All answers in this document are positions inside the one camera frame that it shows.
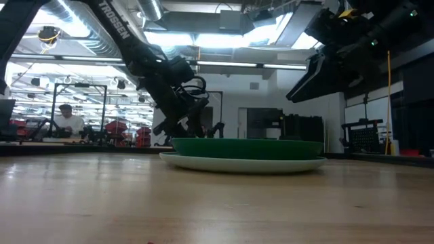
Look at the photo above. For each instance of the black pegboard cart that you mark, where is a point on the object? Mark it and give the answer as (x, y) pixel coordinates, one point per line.
(364, 139)

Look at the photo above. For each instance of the red tray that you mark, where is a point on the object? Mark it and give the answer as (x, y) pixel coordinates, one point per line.
(410, 152)

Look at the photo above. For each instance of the silver ventilation duct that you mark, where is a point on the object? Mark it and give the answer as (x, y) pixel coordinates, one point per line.
(151, 9)

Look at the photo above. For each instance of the black background robot arm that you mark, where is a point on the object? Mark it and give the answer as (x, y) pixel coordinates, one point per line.
(217, 130)

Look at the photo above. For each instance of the black aluminium table frame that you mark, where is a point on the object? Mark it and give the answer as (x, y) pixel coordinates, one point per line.
(84, 149)

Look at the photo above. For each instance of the black computer monitor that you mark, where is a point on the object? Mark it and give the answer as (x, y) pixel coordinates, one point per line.
(6, 115)

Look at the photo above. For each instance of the large light blue plate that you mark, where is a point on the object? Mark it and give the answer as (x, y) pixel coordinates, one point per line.
(244, 166)

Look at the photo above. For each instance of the red storage bin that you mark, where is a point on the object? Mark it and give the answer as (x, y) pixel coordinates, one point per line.
(116, 128)
(144, 135)

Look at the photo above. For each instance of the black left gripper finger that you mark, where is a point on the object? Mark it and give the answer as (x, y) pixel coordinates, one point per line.
(196, 127)
(178, 130)

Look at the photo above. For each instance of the yellow tag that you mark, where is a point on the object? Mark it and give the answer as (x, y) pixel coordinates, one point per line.
(346, 13)

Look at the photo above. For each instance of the large dark green plate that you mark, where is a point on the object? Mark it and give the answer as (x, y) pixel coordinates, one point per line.
(247, 149)

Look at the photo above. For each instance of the person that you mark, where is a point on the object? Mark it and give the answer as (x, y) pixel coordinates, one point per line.
(69, 123)

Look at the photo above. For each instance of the grey ceiling box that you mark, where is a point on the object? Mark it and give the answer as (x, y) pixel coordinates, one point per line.
(230, 20)

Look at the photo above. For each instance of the white bottle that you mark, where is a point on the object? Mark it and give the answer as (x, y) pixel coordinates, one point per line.
(394, 148)

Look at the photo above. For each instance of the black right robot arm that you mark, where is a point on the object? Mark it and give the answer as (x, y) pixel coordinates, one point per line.
(390, 23)

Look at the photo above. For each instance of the black metal stand frame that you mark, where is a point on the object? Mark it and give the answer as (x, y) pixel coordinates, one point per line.
(103, 108)

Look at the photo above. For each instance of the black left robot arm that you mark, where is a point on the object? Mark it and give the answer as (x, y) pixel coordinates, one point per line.
(115, 28)

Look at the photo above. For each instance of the black storage cabinet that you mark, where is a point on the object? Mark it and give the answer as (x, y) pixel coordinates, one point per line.
(303, 127)

